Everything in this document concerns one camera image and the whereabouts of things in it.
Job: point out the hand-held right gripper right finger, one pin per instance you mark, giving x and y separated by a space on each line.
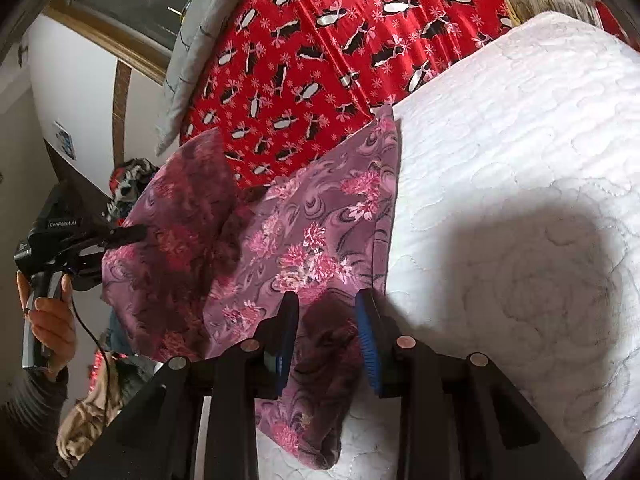
370 355

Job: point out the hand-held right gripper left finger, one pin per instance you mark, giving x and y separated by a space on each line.
282 357

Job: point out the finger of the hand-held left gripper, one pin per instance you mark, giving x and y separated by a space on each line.
125 235

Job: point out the purple floral long-sleeved shirt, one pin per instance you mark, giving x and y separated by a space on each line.
310 240

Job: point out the person's left forearm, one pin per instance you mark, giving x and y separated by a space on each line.
30 410

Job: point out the person's left hand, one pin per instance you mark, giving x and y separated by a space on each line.
55 325

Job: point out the beige cloth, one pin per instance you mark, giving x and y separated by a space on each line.
90 420

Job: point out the grey pillow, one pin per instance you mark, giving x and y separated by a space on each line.
200 60

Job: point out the white quilted mattress cover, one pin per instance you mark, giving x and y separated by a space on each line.
500 160

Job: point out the red penguin print blanket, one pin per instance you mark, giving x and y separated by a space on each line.
325 60

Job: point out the cream cloth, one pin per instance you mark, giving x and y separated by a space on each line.
545 5

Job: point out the plain red cloth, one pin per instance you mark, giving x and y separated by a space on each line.
617 22

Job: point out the blue and white wall sticker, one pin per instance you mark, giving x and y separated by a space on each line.
65 140

